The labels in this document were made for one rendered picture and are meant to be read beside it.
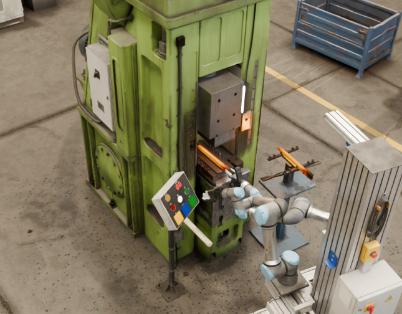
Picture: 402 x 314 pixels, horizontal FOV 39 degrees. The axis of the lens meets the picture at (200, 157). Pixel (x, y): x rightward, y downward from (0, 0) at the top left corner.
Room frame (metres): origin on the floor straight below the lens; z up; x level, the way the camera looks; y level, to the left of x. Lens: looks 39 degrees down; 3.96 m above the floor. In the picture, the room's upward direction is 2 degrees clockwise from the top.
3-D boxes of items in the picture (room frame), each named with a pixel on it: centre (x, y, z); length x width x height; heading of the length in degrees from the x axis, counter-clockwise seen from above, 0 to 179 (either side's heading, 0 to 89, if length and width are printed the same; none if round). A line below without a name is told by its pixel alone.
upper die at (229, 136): (3.64, -0.05, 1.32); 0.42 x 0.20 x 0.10; 38
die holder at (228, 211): (3.68, -0.09, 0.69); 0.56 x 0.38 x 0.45; 38
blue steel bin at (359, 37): (7.27, -1.92, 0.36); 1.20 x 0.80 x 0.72; 46
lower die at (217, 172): (3.64, -0.05, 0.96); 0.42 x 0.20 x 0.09; 38
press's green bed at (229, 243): (3.68, -0.09, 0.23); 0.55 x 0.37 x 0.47; 38
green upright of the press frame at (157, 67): (3.58, 0.27, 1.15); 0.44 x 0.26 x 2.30; 38
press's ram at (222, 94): (3.66, -0.09, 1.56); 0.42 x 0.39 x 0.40; 38
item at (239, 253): (3.43, -0.21, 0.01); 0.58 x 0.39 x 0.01; 128
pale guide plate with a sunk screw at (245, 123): (3.77, -0.35, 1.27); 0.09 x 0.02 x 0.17; 128
